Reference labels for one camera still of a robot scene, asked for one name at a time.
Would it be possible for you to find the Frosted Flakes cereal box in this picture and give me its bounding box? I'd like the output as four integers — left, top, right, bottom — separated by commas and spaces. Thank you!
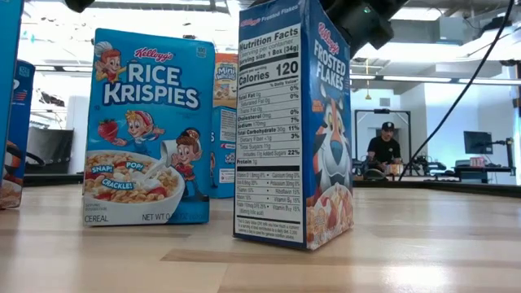
0, 59, 36, 211
232, 0, 355, 251

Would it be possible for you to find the Frosted Mini Wheats cereal box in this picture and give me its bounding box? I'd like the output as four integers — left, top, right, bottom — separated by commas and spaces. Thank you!
214, 52, 239, 109

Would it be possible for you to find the Rice Krispies cereal box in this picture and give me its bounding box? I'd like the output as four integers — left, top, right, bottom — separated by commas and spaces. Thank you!
209, 106, 239, 199
0, 0, 24, 172
82, 27, 216, 227

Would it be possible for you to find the person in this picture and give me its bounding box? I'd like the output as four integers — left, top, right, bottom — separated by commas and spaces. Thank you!
366, 120, 404, 172

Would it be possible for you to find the long ceiling light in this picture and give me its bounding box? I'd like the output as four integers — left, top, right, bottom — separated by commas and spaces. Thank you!
382, 75, 453, 83

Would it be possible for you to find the black computer monitor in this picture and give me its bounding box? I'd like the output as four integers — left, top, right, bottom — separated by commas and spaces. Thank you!
463, 130, 494, 155

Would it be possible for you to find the black desk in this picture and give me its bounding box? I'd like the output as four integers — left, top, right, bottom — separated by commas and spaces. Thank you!
431, 164, 518, 184

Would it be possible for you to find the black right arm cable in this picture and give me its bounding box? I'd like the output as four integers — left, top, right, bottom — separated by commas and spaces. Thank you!
397, 0, 517, 182

